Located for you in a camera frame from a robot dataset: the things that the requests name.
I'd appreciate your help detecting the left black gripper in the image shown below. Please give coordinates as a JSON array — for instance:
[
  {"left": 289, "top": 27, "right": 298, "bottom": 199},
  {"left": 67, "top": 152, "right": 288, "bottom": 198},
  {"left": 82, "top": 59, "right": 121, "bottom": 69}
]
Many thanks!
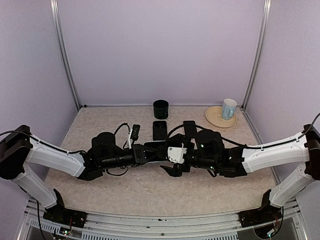
[{"left": 100, "top": 143, "right": 161, "bottom": 170}]

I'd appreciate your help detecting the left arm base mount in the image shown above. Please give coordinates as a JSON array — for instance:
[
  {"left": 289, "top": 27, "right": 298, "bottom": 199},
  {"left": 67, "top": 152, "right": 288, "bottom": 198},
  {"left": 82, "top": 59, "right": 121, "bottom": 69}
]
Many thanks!
[{"left": 43, "top": 208, "right": 88, "bottom": 229}]

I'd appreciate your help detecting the right aluminium frame post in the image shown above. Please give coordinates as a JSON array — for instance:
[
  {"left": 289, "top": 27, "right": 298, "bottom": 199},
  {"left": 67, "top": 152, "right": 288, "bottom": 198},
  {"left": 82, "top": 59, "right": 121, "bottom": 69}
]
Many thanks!
[{"left": 241, "top": 0, "right": 272, "bottom": 112}]

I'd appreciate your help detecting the light blue mug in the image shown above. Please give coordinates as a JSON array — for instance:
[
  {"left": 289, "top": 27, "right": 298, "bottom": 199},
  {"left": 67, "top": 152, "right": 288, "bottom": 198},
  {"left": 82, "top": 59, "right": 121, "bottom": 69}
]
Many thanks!
[{"left": 222, "top": 98, "right": 238, "bottom": 120}]

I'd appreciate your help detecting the left aluminium frame post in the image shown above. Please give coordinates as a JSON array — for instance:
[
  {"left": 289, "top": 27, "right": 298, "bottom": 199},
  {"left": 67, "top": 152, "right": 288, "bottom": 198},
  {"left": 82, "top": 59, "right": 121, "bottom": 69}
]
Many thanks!
[{"left": 50, "top": 0, "right": 81, "bottom": 111}]

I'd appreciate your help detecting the beige round plate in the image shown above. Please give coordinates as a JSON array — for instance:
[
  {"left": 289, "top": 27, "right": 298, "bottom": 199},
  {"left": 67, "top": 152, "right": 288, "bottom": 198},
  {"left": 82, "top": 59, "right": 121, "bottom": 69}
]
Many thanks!
[{"left": 205, "top": 106, "right": 238, "bottom": 129}]

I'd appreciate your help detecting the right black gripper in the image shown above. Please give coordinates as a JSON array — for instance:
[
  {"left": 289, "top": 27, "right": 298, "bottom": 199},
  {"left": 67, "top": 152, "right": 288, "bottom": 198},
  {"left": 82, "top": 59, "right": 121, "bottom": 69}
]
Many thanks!
[{"left": 161, "top": 133, "right": 219, "bottom": 177}]

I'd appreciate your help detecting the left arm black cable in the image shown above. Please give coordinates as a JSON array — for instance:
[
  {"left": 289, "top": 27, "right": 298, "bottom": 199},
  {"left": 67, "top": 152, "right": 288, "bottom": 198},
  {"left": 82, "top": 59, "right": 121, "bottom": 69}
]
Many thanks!
[{"left": 113, "top": 122, "right": 131, "bottom": 148}]

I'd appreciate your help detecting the pink phone case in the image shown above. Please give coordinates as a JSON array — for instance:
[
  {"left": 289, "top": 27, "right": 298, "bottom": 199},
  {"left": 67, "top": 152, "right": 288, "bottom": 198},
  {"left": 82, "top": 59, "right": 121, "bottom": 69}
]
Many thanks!
[{"left": 183, "top": 120, "right": 197, "bottom": 139}]

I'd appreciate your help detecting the aluminium frame post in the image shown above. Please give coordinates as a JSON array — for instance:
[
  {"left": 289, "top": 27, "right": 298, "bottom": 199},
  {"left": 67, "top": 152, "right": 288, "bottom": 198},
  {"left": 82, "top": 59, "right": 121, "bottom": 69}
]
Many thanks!
[
  {"left": 241, "top": 0, "right": 272, "bottom": 112},
  {"left": 50, "top": 0, "right": 81, "bottom": 111}
]

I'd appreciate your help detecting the black phone case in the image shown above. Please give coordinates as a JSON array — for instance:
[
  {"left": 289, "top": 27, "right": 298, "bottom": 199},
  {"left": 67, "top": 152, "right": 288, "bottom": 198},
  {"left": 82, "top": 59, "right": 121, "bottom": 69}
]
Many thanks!
[{"left": 152, "top": 120, "right": 168, "bottom": 141}]

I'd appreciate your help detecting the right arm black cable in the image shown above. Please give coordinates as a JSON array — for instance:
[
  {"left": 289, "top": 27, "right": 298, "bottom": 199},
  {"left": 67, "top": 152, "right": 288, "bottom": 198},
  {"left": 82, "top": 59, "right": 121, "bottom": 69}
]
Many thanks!
[{"left": 166, "top": 117, "right": 320, "bottom": 151}]

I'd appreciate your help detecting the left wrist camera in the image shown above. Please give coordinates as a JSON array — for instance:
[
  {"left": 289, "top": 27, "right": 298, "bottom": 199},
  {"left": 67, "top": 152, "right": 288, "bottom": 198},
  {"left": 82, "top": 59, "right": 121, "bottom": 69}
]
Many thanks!
[{"left": 124, "top": 124, "right": 141, "bottom": 149}]

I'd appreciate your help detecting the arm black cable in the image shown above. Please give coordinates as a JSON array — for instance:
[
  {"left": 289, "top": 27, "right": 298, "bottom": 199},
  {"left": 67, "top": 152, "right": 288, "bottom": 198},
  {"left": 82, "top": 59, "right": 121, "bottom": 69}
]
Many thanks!
[
  {"left": 113, "top": 122, "right": 131, "bottom": 148},
  {"left": 166, "top": 117, "right": 320, "bottom": 151}
]

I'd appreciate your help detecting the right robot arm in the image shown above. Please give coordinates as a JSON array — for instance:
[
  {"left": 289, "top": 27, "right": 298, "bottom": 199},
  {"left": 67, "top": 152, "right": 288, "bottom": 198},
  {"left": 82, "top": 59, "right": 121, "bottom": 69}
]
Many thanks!
[{"left": 162, "top": 124, "right": 320, "bottom": 222}]

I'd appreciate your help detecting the dark green cup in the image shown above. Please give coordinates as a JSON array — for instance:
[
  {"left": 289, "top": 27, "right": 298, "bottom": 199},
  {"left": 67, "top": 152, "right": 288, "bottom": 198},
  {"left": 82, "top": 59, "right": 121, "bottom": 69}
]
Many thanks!
[{"left": 153, "top": 99, "right": 169, "bottom": 120}]

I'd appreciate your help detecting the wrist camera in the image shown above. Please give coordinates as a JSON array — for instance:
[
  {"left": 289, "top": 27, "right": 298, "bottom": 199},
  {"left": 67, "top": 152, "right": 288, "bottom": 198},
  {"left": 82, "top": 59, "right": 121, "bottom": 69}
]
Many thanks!
[
  {"left": 124, "top": 124, "right": 141, "bottom": 149},
  {"left": 166, "top": 146, "right": 187, "bottom": 164}
]

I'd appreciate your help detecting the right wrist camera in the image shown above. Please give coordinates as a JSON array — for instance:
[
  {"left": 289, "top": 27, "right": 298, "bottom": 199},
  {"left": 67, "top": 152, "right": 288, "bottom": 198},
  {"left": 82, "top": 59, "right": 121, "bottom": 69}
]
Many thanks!
[{"left": 166, "top": 146, "right": 187, "bottom": 164}]

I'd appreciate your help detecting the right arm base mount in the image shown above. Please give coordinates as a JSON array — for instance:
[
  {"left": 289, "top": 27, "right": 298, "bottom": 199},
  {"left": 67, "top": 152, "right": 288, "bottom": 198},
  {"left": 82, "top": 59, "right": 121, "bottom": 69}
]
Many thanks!
[{"left": 238, "top": 208, "right": 283, "bottom": 228}]

